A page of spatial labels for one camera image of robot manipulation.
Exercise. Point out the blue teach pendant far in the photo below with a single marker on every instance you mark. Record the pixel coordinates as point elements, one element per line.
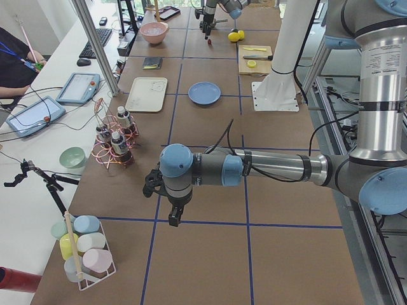
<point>79,88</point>

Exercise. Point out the dark grey folded cloth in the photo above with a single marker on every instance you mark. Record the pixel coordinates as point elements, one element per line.
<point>152,63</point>

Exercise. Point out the wooden cutting board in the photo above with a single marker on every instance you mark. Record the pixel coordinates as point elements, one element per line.
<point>262,68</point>

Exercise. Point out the copper wire bottle rack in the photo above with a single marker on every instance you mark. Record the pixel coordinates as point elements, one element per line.
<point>106,156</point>

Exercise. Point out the green bowl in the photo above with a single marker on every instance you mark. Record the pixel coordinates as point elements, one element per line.
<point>73,157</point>

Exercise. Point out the blue teach pendant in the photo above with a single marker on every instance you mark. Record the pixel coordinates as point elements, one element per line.
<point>79,88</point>
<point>37,116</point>

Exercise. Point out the pale blue cup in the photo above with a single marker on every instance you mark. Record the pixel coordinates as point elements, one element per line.
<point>70,270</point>

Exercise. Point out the blue teach pendant near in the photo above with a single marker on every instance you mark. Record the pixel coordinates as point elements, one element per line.
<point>37,116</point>

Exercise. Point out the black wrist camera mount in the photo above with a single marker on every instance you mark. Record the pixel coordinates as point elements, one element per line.
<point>154,183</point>

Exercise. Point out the white cup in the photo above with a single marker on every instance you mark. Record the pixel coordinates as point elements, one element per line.
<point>91,240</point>

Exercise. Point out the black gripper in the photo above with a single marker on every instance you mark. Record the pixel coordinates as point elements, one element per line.
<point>177,203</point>
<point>208,17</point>

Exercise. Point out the yellow lemon slice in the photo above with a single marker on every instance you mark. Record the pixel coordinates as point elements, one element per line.
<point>251,63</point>

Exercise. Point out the yellow lemon upper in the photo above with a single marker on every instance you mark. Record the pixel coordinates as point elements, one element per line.
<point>233,37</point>

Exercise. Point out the yellow cup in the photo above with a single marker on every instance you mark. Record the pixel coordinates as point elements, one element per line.
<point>65,247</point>

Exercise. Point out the yellow peeler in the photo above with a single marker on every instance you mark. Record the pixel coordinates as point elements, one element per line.
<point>254,49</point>

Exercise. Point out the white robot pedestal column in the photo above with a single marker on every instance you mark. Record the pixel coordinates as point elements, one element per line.
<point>277,92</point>

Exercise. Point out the dark sauce bottle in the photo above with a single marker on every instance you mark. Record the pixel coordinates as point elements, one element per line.
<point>123,117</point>
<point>119,146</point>
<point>104,135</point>

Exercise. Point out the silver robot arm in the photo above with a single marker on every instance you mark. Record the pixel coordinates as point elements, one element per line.
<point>232,7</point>
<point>372,173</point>

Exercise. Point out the pink cup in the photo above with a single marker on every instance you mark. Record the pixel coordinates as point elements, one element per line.
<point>98,260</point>

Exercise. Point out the black handled knife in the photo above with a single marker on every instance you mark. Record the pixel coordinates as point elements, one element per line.
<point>258,57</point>

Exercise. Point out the yellow lemon lower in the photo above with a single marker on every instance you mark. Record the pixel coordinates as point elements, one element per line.
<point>241,34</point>

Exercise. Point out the beige rectangular tray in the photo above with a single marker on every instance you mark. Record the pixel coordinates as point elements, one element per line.
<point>146,94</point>

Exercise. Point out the black computer mouse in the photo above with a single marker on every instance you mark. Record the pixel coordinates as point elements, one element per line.
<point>82,62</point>

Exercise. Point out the white cup rack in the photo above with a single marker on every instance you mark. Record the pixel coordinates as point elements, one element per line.
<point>87,277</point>

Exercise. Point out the aluminium frame post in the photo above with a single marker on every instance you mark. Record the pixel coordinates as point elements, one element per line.
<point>90,31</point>

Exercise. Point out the pink bowl with ice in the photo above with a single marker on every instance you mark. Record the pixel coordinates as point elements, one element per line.
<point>154,32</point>

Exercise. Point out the mint cup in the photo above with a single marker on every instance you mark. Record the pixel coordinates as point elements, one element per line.
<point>59,229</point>

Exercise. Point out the blue round plate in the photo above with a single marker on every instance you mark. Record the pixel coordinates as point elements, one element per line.
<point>204,93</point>

